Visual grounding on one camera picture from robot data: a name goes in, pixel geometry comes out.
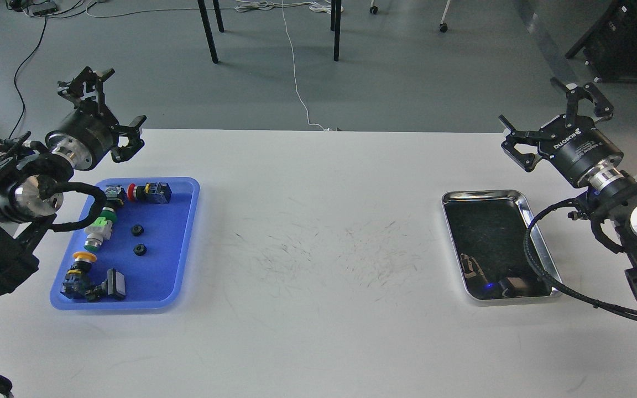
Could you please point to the black Robotiq gripper body image right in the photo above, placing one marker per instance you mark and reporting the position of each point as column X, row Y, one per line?
column 574, row 152

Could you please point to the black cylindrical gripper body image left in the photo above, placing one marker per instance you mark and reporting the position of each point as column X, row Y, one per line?
column 82, row 138

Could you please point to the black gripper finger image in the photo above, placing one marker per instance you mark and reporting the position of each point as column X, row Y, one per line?
column 132, row 133
column 85, row 91
column 515, row 137
column 603, row 109

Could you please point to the silver metal tray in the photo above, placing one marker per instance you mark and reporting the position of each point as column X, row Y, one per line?
column 487, row 230

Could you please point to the blue plastic tray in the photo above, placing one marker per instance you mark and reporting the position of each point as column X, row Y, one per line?
column 153, row 280

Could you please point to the red mushroom push button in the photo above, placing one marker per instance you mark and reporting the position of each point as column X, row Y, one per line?
column 155, row 193

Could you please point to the black cabinet top right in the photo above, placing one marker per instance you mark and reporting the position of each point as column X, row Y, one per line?
column 609, row 47

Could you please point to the black square push button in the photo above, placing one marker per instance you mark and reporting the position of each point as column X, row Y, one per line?
column 113, row 286

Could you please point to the black table leg left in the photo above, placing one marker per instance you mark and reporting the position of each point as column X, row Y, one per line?
column 205, row 19

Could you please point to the black table leg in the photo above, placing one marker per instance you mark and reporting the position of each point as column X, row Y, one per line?
column 205, row 19
column 336, row 9

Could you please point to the black table leg right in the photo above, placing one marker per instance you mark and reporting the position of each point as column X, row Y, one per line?
column 336, row 9

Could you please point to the green push button switch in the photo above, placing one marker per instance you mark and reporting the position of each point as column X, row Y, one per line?
column 115, row 199

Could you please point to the light green selector switch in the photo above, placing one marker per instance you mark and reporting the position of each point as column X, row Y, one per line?
column 96, row 233

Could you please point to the yellow push button switch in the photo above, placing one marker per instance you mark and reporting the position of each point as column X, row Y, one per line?
column 77, row 283

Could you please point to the black braided cable image right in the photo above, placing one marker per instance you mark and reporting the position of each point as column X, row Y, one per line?
column 529, row 251

